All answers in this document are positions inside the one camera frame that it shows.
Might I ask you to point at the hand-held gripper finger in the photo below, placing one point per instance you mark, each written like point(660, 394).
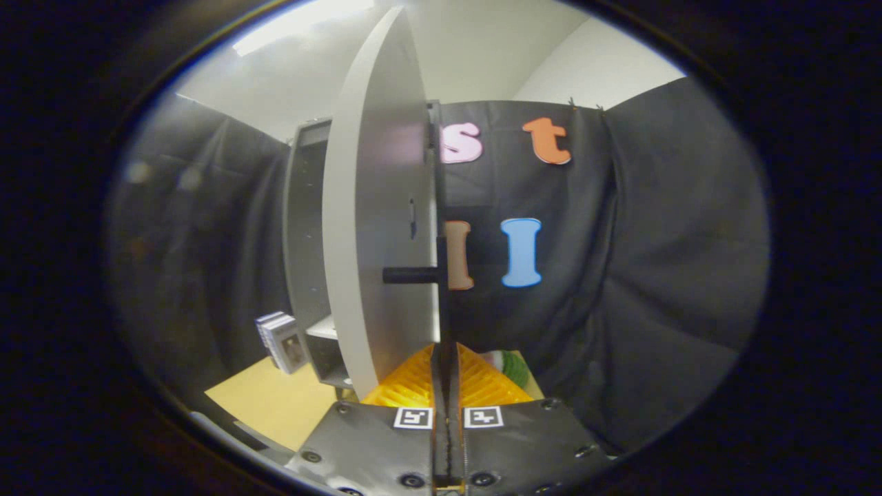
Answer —
point(455, 386)
point(439, 386)

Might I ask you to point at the white shoe cabinet door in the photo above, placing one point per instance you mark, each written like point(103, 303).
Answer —
point(372, 241)

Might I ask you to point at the grey shoe cabinet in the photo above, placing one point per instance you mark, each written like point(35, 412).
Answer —
point(303, 241)

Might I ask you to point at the green striped object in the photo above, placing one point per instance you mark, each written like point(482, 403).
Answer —
point(513, 368)

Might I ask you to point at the grey portrait cover book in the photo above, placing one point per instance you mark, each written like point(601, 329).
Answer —
point(293, 348)

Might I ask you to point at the black backdrop cloth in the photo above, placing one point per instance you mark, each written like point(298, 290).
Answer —
point(654, 275)

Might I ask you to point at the ceiling light panel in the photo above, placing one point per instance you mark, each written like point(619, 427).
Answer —
point(296, 24)

